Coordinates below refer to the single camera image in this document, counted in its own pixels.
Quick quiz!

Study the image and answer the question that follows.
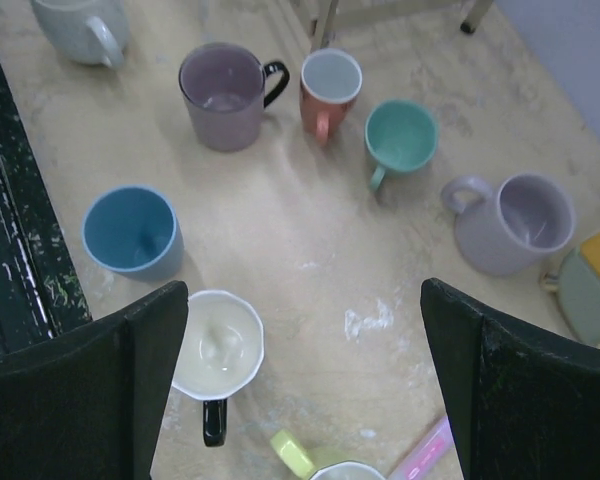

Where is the pink tube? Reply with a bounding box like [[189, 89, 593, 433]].
[[388, 416, 454, 480]]

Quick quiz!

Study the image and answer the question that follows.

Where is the lilac mug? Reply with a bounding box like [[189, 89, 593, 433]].
[[441, 173, 576, 276]]

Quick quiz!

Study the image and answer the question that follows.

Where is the purple mug black handle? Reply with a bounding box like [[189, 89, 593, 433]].
[[178, 42, 290, 152]]

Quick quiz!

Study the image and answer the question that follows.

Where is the round drawer box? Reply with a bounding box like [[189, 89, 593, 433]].
[[539, 230, 600, 349]]

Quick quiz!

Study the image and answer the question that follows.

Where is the lime green mug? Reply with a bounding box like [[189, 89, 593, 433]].
[[270, 429, 385, 480]]

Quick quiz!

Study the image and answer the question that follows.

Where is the metal dish rack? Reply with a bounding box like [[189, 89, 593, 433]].
[[289, 0, 493, 52]]

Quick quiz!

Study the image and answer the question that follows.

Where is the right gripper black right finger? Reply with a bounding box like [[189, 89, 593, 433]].
[[420, 278, 600, 479]]

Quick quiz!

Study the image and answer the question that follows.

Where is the blue cup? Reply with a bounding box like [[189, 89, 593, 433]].
[[81, 185, 184, 282]]

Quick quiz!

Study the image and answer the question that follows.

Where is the grey speckled mug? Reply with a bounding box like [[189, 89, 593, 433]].
[[30, 0, 130, 69]]

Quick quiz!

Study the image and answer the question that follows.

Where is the teal cup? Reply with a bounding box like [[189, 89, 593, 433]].
[[364, 99, 439, 192]]

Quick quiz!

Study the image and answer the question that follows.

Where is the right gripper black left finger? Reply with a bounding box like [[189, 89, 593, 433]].
[[0, 281, 188, 479]]

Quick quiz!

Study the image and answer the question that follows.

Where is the salmon pink mug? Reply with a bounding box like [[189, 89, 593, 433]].
[[300, 48, 363, 145]]

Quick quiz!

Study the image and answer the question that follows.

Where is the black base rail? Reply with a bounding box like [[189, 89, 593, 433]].
[[0, 62, 92, 356]]

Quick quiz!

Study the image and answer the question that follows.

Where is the black mug white interior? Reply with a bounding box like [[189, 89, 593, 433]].
[[172, 290, 265, 447]]

